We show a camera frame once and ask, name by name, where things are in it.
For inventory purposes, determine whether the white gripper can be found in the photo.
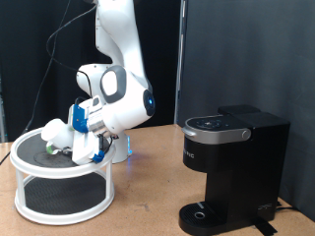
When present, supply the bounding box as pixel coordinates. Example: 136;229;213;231
71;129;113;166

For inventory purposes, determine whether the black tape strip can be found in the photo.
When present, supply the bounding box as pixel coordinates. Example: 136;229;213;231
251;220;279;236

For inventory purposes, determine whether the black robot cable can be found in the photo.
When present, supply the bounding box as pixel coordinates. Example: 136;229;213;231
0;0;114;165

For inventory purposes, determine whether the black Keurig coffee machine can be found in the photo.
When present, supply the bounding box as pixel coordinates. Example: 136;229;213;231
178;104;291;236

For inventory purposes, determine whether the blue mounted wrist camera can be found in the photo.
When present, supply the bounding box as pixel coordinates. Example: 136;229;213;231
67;103;91;135

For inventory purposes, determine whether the black power cord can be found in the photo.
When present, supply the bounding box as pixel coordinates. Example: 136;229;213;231
275;200;300;212

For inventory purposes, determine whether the white two-tier turntable shelf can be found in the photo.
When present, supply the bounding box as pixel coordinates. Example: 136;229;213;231
9;126;116;226

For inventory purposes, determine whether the blue cable clip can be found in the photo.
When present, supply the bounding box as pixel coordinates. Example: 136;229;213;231
92;149;106;164

